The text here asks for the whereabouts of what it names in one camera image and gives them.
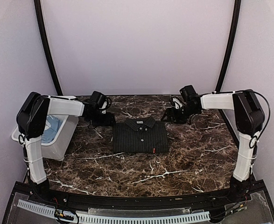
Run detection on light blue garment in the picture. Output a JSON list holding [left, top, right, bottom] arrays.
[[42, 115, 63, 144]]

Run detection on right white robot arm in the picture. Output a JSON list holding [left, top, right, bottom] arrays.
[[161, 85, 270, 182]]

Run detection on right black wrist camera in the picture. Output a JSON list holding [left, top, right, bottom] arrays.
[[179, 85, 197, 102]]

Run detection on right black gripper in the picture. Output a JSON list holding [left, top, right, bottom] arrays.
[[161, 104, 198, 124]]

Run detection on right black frame post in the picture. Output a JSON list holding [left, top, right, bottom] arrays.
[[215, 0, 241, 92]]

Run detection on black pinstriped shirt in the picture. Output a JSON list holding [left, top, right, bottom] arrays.
[[112, 117, 169, 154]]

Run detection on left black frame post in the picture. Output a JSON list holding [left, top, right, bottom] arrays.
[[34, 0, 63, 96]]

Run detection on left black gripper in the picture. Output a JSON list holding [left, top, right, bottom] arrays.
[[89, 110, 116, 126]]

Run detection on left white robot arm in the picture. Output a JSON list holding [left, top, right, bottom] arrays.
[[16, 91, 116, 185]]

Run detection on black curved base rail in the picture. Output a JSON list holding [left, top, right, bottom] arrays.
[[2, 180, 274, 224]]

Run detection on black frame post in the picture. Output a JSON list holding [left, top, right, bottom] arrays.
[[215, 0, 241, 92], [34, 0, 63, 96]]

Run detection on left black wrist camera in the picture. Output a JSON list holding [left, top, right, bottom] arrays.
[[88, 91, 106, 109]]

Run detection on white slotted cable duct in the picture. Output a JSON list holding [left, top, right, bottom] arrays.
[[17, 199, 210, 224]]

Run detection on white plastic laundry bin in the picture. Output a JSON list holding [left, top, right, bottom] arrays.
[[11, 95, 79, 161]]

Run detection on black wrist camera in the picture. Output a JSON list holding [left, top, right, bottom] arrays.
[[88, 91, 106, 109], [179, 85, 197, 102]]

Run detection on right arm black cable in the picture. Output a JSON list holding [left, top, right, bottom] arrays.
[[246, 90, 271, 149]]

